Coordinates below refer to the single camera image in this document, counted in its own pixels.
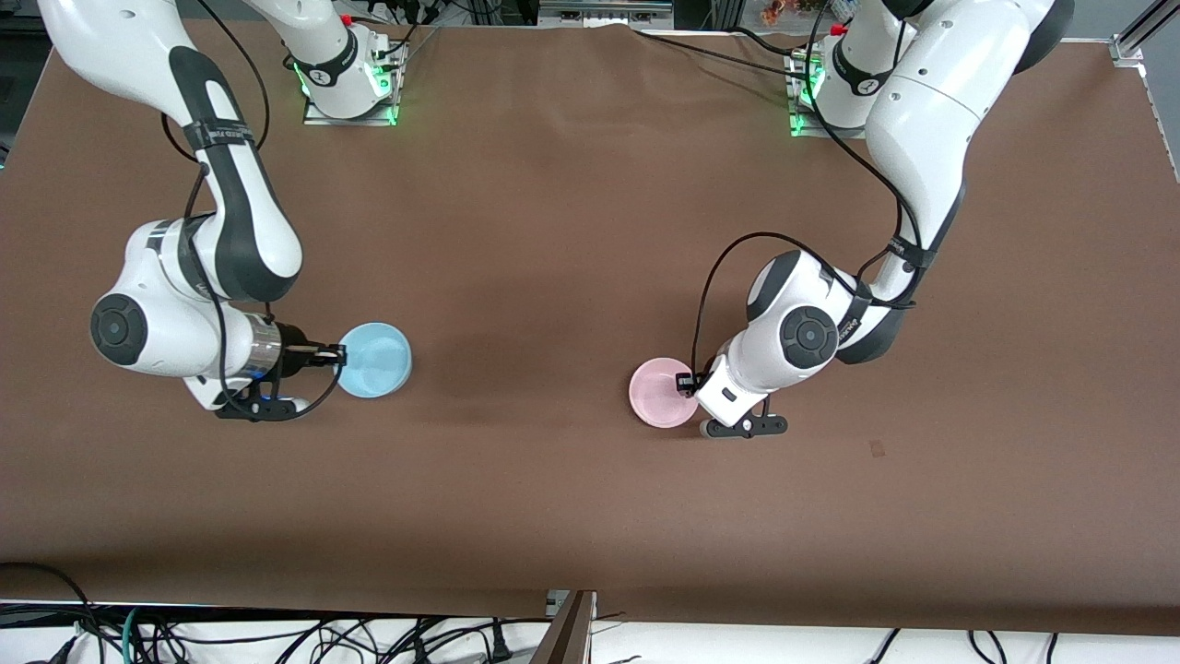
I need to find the pink bowl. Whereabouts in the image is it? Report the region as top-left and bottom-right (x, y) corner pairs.
(629, 358), (702, 429)

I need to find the light blue bowl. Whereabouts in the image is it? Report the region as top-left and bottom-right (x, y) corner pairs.
(336, 322), (414, 399)

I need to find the brown table cover sheet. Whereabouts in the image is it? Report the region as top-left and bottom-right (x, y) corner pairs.
(0, 18), (1180, 637)

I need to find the small colourful toy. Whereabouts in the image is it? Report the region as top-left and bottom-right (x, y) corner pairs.
(761, 0), (854, 27)

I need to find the aluminium corner profile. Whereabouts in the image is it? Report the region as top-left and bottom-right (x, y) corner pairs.
(1111, 0), (1180, 65)

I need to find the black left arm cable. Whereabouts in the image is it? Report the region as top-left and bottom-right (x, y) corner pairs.
(691, 0), (923, 374)

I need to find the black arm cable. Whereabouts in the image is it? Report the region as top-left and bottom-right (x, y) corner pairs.
(161, 0), (349, 422)
(691, 0), (923, 374)

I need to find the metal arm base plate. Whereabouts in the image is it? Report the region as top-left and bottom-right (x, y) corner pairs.
(788, 51), (867, 139)
(302, 41), (399, 127)

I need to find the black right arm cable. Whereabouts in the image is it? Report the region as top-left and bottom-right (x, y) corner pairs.
(161, 0), (349, 422)

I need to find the brown wooden post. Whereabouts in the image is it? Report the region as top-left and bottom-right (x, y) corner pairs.
(530, 590), (597, 664)

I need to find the thick black cable loop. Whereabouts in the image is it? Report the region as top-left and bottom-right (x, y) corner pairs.
(0, 561), (98, 664)

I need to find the long black table cable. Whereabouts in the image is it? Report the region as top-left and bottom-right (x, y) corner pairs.
(632, 30), (805, 77)

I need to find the short black table cable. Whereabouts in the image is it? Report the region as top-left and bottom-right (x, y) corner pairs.
(733, 26), (817, 56)

